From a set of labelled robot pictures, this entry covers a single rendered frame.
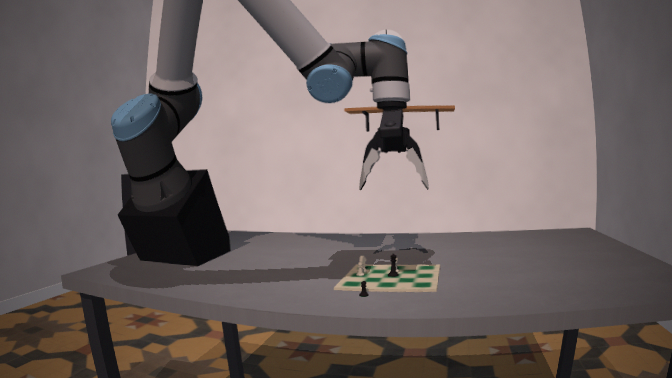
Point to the green and cream chessboard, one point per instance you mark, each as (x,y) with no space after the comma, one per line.
(412,278)

